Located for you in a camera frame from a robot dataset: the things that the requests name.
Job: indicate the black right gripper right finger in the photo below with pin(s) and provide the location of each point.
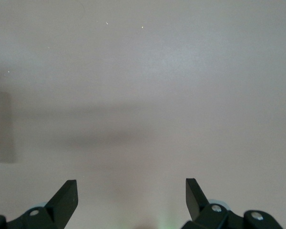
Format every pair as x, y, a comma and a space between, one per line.
197, 205

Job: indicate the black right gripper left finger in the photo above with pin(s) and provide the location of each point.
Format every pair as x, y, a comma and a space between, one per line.
59, 207

